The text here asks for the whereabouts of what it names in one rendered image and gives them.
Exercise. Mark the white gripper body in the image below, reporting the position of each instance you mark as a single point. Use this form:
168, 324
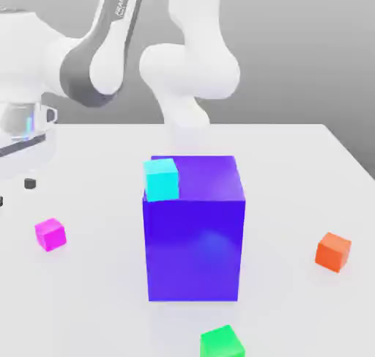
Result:
26, 157

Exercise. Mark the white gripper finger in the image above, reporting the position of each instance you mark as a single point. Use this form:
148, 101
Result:
1, 201
30, 183

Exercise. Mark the small magenta cube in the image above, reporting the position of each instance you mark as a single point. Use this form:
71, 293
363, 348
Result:
50, 235

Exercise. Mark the small orange cube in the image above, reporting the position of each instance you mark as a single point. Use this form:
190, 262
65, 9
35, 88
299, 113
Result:
332, 253

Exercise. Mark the large blue box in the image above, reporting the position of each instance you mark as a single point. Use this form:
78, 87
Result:
194, 245

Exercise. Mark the small cyan cube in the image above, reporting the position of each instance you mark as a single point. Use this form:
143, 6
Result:
161, 184

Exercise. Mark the small green cube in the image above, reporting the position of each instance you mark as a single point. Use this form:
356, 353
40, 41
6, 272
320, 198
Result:
221, 343

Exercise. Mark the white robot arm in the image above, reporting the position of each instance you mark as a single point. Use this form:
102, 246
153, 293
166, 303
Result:
190, 69

